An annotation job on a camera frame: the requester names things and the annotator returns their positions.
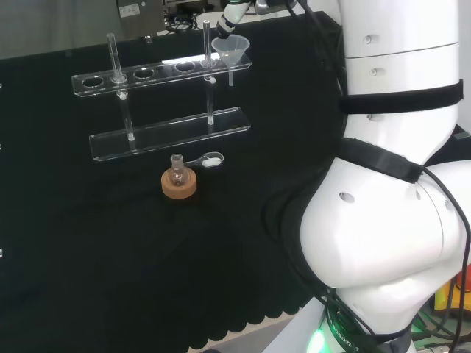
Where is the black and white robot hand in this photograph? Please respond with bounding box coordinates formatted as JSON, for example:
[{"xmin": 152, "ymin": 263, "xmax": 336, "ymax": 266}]
[{"xmin": 215, "ymin": 0, "xmax": 295, "ymax": 40}]

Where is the translucent plastic funnel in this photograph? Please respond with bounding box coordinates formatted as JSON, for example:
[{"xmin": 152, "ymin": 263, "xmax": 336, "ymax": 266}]
[{"xmin": 210, "ymin": 35, "xmax": 251, "ymax": 88}]

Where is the clear acrylic funnel stand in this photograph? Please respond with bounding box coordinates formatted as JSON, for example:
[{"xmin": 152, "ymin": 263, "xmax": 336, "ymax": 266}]
[{"xmin": 71, "ymin": 20, "xmax": 253, "ymax": 163}]

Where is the glass weighing funnel with powder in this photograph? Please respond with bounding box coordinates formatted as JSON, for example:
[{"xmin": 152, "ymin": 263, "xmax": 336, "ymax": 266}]
[{"xmin": 183, "ymin": 151, "xmax": 224, "ymax": 168}]

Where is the grey equipment box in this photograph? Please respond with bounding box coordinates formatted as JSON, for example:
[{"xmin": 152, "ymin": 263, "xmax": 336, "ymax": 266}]
[{"xmin": 116, "ymin": 0, "xmax": 166, "ymax": 40}]

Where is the glass round-bottom flask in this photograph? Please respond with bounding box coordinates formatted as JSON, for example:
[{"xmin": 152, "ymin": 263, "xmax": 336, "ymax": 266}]
[{"xmin": 169, "ymin": 153, "xmax": 188, "ymax": 188}]

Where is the black bench cloth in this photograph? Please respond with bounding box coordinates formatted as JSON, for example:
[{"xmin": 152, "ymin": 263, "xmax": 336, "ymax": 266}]
[{"xmin": 0, "ymin": 10, "xmax": 347, "ymax": 353}]

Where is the yellow stop button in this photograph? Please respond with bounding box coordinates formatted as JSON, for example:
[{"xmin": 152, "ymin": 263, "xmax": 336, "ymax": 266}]
[{"xmin": 433, "ymin": 281, "xmax": 471, "ymax": 319}]

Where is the black floor cable bundle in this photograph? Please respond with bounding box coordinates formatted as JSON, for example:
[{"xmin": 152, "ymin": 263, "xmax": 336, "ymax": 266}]
[{"xmin": 163, "ymin": 0, "xmax": 222, "ymax": 34}]

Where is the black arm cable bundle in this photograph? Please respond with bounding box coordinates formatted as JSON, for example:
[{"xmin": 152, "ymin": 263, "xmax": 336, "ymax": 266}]
[{"xmin": 261, "ymin": 0, "xmax": 372, "ymax": 343}]

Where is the cork ring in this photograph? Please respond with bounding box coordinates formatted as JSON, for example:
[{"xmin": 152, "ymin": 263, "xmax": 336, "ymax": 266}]
[{"xmin": 160, "ymin": 167, "xmax": 198, "ymax": 202}]

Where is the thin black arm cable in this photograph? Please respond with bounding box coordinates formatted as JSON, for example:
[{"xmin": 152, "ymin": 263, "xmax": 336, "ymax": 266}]
[{"xmin": 422, "ymin": 167, "xmax": 471, "ymax": 349}]

